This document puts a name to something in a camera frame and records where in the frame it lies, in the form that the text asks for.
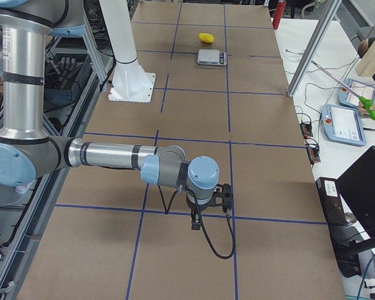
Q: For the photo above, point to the aluminium frame post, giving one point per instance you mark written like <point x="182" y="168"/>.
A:
<point x="313" y="44"/>

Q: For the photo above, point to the brown paper table cover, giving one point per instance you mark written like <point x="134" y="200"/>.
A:
<point x="219" y="113"/>

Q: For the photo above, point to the white camera pillar with base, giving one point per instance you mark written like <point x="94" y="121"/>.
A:
<point x="130" y="83"/>

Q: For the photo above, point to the red cylinder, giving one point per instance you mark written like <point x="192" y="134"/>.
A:
<point x="281" y="4"/>

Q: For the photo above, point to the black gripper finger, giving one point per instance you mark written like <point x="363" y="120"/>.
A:
<point x="195" y="221"/>

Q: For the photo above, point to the far blue teach pendant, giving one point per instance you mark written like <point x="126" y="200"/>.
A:
<point x="346" y="98"/>

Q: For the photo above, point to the upper orange black connector module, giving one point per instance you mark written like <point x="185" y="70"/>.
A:
<point x="306" y="125"/>

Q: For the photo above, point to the black monitor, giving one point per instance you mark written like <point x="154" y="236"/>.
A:
<point x="356" y="185"/>

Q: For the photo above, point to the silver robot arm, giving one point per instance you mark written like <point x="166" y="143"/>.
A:
<point x="27" y="152"/>

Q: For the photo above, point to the near blue teach pendant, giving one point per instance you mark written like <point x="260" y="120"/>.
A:
<point x="343" y="125"/>

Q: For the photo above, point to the blue teach pendant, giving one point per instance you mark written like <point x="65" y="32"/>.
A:
<point x="343" y="125"/>
<point x="346" y="98"/>

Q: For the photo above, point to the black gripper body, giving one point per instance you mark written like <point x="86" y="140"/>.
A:
<point x="197" y="208"/>

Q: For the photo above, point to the green handled reacher grabber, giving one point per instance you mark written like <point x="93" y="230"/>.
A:
<point x="367" y="103"/>

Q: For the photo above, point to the black box with label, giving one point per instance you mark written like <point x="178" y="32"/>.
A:
<point x="331" y="203"/>

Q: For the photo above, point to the yellow mango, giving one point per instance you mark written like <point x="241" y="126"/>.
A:
<point x="206" y="38"/>

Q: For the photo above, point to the silver digital kitchen scale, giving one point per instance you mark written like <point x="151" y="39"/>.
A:
<point x="212" y="57"/>

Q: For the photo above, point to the operator hand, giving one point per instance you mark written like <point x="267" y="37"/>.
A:
<point x="363" y="111"/>

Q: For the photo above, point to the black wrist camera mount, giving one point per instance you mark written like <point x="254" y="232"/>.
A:
<point x="223" y="197"/>

